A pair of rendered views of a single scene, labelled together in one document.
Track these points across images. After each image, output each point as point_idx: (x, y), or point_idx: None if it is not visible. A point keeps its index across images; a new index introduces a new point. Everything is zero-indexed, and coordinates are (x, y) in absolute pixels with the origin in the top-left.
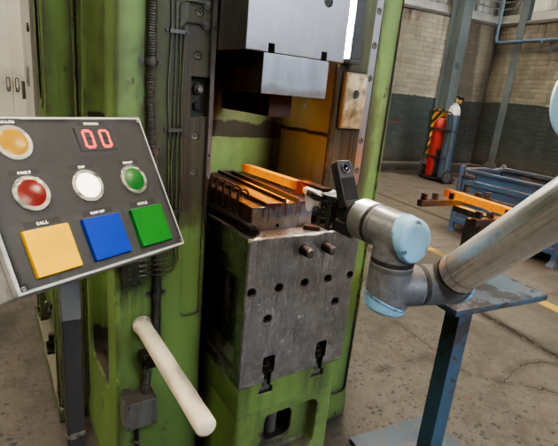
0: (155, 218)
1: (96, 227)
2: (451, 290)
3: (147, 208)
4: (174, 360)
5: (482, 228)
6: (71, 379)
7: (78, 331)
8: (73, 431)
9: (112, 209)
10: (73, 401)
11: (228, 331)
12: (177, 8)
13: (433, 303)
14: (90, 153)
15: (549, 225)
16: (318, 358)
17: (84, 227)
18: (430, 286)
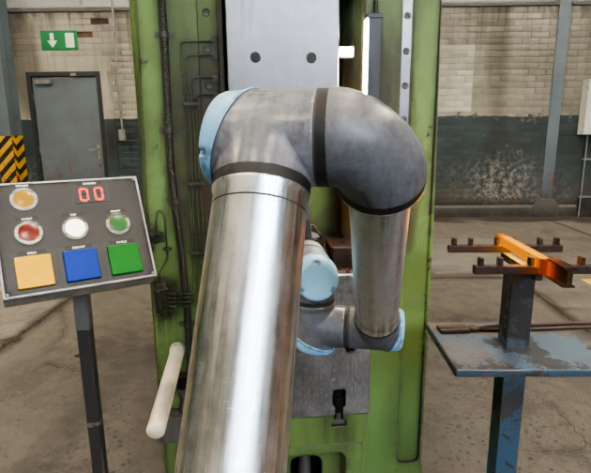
0: (129, 253)
1: (72, 258)
2: (362, 333)
3: (123, 246)
4: (173, 378)
5: (516, 279)
6: (85, 376)
7: (88, 339)
8: (90, 420)
9: (92, 245)
10: (88, 395)
11: None
12: (189, 85)
13: (357, 347)
14: (83, 205)
15: (356, 261)
16: (340, 408)
17: (63, 257)
18: (345, 327)
